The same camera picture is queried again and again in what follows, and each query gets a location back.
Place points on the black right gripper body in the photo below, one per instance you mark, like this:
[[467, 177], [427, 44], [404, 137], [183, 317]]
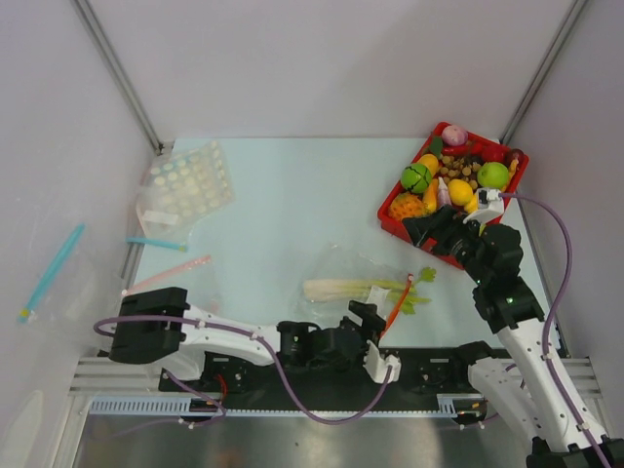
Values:
[[440, 233]]

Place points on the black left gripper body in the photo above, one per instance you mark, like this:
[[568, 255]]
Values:
[[358, 358]]

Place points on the toy green onion leek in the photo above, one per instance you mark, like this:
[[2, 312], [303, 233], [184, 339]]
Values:
[[325, 290]]

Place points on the clear bag with orange zipper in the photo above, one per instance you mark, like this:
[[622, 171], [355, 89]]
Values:
[[340, 275]]

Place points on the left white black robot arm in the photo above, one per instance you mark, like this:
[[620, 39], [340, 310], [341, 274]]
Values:
[[161, 327]]

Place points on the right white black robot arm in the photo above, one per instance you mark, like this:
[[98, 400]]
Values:
[[546, 411]]

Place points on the clear bag teal zipper table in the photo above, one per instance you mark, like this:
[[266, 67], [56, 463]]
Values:
[[157, 243]]

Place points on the bag of white round stickers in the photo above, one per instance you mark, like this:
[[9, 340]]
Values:
[[185, 186]]

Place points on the clear bag with teal zipper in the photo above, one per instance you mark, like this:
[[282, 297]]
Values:
[[76, 290]]

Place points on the toy pineapple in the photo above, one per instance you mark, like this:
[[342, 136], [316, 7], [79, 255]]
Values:
[[406, 205]]

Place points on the yellow toy lemon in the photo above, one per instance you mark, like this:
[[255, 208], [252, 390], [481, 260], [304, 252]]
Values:
[[460, 192]]

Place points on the green toy watermelon ball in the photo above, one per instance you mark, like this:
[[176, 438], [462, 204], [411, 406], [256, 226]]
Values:
[[416, 178]]

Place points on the orange toy fruit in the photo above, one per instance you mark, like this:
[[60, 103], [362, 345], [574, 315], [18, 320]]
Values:
[[431, 162]]

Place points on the brown toy mushrooms cluster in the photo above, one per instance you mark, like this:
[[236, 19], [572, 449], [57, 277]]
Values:
[[464, 168]]

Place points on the red plastic tray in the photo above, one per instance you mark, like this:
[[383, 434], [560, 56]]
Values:
[[494, 234]]

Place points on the green toy apple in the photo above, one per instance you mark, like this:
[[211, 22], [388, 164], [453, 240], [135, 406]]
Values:
[[493, 175]]

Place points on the red toy chili pepper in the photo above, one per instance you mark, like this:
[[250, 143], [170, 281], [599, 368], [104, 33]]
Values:
[[470, 148]]

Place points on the pink toy onion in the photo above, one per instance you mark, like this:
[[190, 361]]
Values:
[[453, 136]]

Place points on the dark red toy fruit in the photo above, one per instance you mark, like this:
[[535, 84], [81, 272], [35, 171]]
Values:
[[514, 155]]

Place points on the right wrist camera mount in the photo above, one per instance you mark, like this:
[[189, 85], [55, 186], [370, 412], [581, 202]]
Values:
[[485, 206]]

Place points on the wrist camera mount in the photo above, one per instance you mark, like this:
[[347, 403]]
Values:
[[381, 367], [485, 206]]

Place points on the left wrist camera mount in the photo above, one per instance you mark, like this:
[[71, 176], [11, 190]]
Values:
[[381, 367]]

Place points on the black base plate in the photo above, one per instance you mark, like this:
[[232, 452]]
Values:
[[426, 373]]

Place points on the white slotted cable duct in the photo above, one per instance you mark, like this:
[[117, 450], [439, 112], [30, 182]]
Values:
[[152, 406]]

